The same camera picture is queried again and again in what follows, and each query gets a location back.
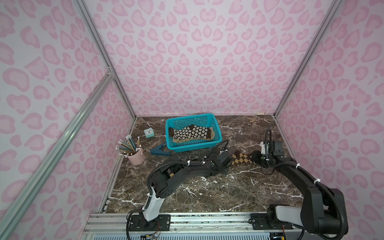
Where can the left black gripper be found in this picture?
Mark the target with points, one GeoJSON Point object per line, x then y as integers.
{"type": "Point", "coordinates": [226, 162]}

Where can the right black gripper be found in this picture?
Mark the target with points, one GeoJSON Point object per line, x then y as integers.
{"type": "Point", "coordinates": [258, 157]}

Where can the daisy sock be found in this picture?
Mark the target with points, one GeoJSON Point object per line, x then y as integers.
{"type": "Point", "coordinates": [192, 133]}

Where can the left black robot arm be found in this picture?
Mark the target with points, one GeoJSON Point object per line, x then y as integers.
{"type": "Point", "coordinates": [163, 181]}

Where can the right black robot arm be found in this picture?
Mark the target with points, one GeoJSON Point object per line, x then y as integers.
{"type": "Point", "coordinates": [323, 211]}

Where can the teal plastic basket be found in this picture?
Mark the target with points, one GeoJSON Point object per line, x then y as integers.
{"type": "Point", "coordinates": [192, 133]}

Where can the small teal clock cube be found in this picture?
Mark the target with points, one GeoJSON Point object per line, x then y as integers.
{"type": "Point", "coordinates": [149, 133]}

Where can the bundle of pencils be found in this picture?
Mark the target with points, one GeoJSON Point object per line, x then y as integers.
{"type": "Point", "coordinates": [129, 146]}

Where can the aluminium front rail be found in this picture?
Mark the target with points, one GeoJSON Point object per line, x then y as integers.
{"type": "Point", "coordinates": [194, 226]}

